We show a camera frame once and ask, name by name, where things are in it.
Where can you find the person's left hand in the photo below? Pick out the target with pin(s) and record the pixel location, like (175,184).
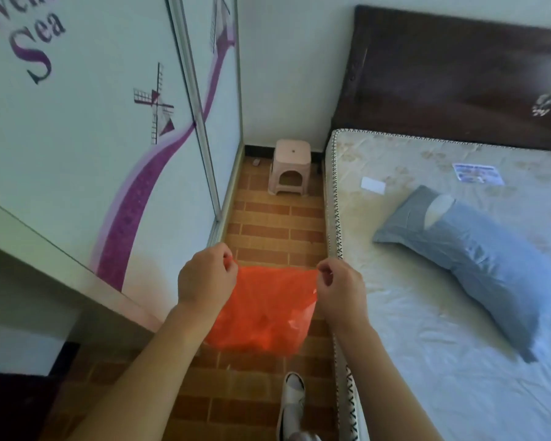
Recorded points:
(204,280)

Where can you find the person's right hand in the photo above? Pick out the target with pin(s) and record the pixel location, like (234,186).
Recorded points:
(344,293)

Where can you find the red plastic bag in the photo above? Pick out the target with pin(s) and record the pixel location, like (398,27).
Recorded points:
(266,312)

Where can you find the person's right forearm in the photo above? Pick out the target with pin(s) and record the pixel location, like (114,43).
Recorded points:
(381,390)

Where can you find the person's left forearm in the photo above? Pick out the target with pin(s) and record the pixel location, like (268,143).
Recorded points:
(142,385)

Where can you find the white quilted mattress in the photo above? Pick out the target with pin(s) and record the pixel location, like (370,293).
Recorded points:
(441,316)

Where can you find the white paper card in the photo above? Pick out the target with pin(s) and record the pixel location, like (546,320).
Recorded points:
(373,185)

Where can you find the white right slipper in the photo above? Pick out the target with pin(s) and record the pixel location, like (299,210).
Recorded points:
(293,399)

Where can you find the blue checked pillow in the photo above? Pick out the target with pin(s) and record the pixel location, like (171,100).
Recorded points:
(477,257)

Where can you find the pale pink plastic stool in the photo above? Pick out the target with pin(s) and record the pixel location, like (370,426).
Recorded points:
(290,165)

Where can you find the grey trousers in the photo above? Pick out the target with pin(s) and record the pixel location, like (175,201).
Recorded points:
(305,437)

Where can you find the printed paper leaflet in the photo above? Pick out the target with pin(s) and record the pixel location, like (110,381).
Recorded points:
(478,174)

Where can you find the white sliding door wardrobe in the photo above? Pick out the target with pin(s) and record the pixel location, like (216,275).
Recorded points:
(96,133)

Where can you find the dark brown bed frame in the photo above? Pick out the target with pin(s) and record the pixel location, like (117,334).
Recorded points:
(441,73)

